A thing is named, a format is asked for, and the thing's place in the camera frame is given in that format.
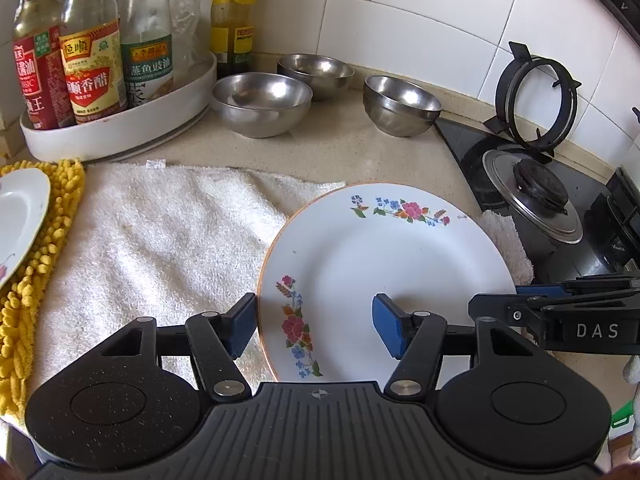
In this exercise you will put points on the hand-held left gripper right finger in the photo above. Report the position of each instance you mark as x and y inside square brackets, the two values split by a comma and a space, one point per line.
[386, 327]

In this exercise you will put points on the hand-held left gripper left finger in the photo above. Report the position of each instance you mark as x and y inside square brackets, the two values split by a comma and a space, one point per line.
[244, 327]

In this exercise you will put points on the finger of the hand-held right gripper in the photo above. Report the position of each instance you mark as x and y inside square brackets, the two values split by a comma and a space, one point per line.
[500, 310]
[540, 291]

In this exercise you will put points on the white floral plate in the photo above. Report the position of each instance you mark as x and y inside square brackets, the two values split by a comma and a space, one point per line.
[390, 250]
[20, 210]

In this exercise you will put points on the deep stainless steel bowl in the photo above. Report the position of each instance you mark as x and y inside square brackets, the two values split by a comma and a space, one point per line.
[400, 110]

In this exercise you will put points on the green plastic packet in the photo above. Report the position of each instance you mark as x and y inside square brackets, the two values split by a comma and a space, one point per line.
[621, 414]

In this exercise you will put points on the black pot support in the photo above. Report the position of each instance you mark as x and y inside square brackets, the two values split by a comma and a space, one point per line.
[617, 220]
[505, 85]

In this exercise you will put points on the white terry towel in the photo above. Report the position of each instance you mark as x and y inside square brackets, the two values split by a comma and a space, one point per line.
[150, 240]

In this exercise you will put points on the black glass gas stove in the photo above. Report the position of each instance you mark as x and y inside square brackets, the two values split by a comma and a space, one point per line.
[465, 145]

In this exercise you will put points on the yellow chenille mat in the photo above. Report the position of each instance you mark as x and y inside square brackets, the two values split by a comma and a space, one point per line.
[55, 220]

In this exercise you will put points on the white condiment rack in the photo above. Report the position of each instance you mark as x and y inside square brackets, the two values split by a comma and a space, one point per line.
[165, 110]

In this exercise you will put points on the green label soy sauce bottle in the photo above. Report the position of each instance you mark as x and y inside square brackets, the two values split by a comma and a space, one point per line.
[147, 65]

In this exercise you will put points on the yellow red label vinegar bottle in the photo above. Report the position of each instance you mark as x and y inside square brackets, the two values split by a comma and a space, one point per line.
[92, 80]

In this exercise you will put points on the green yellow label bottle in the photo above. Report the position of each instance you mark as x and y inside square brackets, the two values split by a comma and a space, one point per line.
[232, 25]

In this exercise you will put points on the clear plastic bag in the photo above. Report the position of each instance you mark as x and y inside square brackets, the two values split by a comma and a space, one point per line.
[187, 20]

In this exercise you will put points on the red label sauce bottle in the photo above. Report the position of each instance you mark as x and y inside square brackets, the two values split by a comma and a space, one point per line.
[35, 70]

